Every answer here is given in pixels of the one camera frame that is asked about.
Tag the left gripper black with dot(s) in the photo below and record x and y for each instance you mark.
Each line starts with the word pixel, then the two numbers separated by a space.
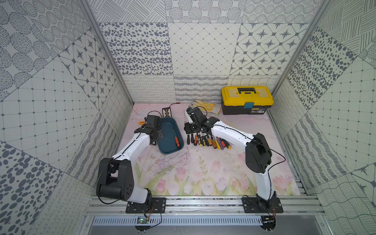
pixel 152 134

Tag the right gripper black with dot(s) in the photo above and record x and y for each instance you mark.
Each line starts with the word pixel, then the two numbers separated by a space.
pixel 186 128

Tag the black long screwdriver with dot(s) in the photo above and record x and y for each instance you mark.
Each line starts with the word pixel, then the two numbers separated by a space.
pixel 206 140

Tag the large orange black screwdriver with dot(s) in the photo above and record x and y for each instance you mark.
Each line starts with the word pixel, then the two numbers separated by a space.
pixel 196 140

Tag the teal plastic storage tray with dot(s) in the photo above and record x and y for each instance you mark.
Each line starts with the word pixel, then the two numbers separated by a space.
pixel 170 129

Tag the wooden orange handle screwdriver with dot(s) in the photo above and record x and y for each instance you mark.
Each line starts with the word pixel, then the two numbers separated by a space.
pixel 213 142

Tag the yellow handle screwdriver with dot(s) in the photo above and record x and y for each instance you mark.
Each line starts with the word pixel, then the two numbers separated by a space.
pixel 217 144

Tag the clear blue red screwdriver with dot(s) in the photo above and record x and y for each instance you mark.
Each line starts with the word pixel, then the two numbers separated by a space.
pixel 220 144

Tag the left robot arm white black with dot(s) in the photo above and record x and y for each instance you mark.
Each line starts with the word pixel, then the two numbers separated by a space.
pixel 115 179

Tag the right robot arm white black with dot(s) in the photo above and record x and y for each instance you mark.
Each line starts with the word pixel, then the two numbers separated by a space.
pixel 258 154

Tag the yellow work gloves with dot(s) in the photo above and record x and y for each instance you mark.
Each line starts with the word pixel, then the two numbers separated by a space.
pixel 206 106

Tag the yellow black toolbox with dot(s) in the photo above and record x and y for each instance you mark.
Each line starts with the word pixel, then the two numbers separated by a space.
pixel 246 100

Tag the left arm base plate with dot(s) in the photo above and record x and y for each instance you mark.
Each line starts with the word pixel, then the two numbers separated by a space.
pixel 152 205

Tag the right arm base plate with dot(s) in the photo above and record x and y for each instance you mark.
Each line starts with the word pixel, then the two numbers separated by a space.
pixel 259 205

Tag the aluminium rail frame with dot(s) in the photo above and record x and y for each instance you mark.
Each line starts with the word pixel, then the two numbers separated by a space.
pixel 205 205

